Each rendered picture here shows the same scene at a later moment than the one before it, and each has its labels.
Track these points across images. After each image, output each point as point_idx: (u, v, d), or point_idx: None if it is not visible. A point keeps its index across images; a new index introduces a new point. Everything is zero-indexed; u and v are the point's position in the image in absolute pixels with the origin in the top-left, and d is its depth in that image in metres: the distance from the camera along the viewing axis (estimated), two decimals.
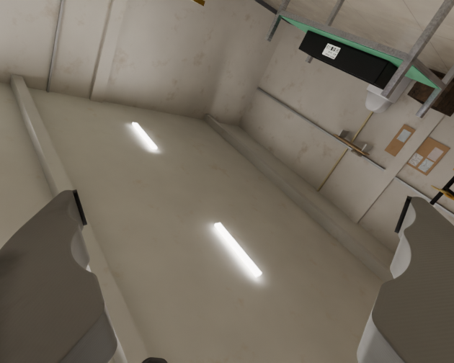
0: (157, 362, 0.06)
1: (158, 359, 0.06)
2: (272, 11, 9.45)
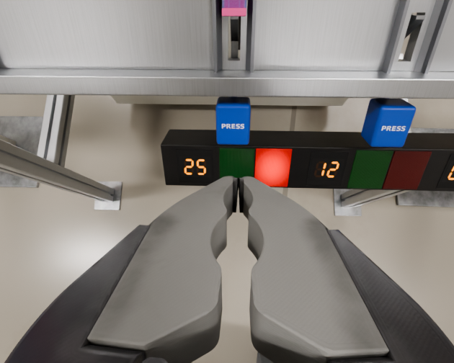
0: (157, 362, 0.06)
1: (158, 359, 0.06)
2: None
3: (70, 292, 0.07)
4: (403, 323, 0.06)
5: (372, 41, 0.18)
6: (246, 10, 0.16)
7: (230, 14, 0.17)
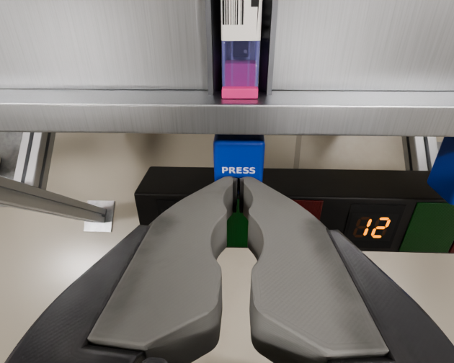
0: (157, 362, 0.06)
1: (158, 359, 0.06)
2: None
3: (70, 292, 0.07)
4: (403, 323, 0.06)
5: None
6: (257, 91, 0.11)
7: (234, 97, 0.11)
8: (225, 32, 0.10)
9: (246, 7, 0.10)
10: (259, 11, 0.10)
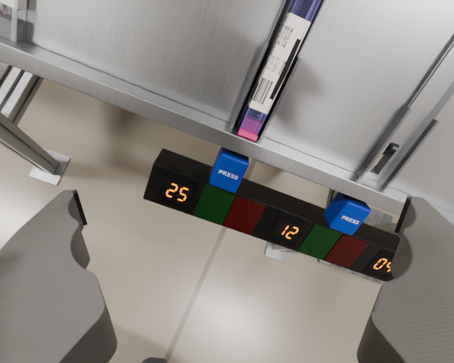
0: (157, 362, 0.06)
1: (158, 359, 0.06)
2: None
3: None
4: None
5: (357, 150, 0.23)
6: (257, 137, 0.21)
7: (244, 136, 0.20)
8: (252, 104, 0.20)
9: (267, 97, 0.20)
10: (272, 101, 0.20)
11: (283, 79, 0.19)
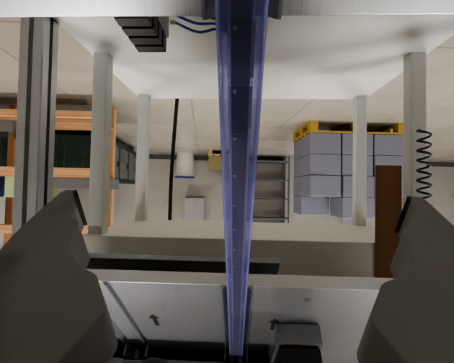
0: (157, 362, 0.06)
1: (158, 359, 0.06)
2: None
3: None
4: None
5: None
6: None
7: None
8: None
9: None
10: None
11: None
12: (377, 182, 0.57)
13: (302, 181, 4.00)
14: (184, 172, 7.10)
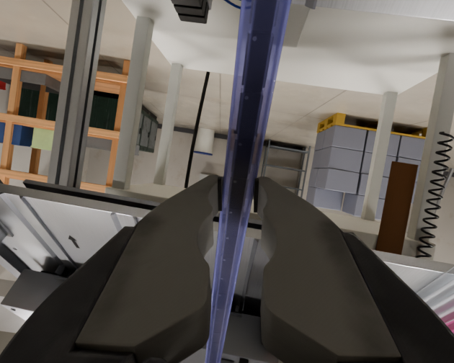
0: (157, 362, 0.06)
1: (158, 359, 0.06)
2: None
3: (55, 297, 0.07)
4: (417, 330, 0.06)
5: None
6: None
7: None
8: None
9: None
10: None
11: None
12: (390, 178, 0.58)
13: (318, 173, 3.97)
14: (202, 148, 7.14)
